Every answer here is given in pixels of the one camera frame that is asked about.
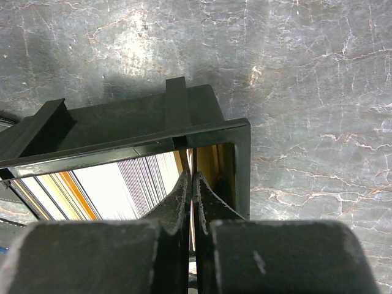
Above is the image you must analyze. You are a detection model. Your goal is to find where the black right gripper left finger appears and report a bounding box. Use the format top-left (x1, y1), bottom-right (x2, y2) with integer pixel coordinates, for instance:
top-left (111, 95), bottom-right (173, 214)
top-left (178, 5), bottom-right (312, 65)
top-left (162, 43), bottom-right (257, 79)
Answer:
top-left (1, 171), bottom-right (190, 293)

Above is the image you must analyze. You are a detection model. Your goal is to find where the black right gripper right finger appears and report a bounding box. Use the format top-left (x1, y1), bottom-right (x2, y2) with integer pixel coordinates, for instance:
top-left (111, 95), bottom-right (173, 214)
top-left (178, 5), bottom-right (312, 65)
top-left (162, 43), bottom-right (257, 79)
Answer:
top-left (192, 173), bottom-right (379, 293)

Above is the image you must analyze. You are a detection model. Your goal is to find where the tan credit card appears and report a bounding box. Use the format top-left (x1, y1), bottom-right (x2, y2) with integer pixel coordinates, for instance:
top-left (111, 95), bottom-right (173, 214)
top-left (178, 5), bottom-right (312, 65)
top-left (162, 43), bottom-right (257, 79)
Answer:
top-left (176, 149), bottom-right (194, 176)

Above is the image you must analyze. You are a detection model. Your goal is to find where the black plastic card tray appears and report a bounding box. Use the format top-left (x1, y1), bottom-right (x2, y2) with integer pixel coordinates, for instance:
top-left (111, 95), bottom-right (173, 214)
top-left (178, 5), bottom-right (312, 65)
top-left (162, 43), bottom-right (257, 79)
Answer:
top-left (1, 77), bottom-right (251, 218)

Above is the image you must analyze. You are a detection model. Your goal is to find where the white credit card stack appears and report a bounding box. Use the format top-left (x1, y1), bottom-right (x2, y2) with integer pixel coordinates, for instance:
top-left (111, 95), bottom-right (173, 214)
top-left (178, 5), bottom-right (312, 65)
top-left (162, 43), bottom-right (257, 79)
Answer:
top-left (10, 151), bottom-right (192, 221)

